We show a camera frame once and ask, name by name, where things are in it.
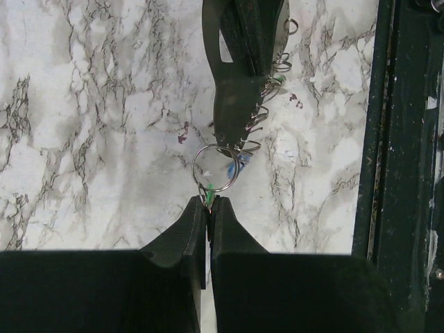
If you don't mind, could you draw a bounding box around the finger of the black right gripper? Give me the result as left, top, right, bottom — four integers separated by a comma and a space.
221, 0, 288, 76

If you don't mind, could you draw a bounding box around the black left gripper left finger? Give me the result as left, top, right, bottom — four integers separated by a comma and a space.
1, 198, 207, 332

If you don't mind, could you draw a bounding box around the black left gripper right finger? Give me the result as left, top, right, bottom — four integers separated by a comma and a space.
210, 197, 426, 332

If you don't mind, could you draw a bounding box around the green tagged key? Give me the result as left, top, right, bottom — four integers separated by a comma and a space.
191, 144, 238, 212

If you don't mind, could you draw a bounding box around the blue key tag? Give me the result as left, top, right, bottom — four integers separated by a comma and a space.
227, 155, 250, 180

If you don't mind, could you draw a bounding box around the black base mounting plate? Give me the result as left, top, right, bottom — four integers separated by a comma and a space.
352, 1, 443, 332

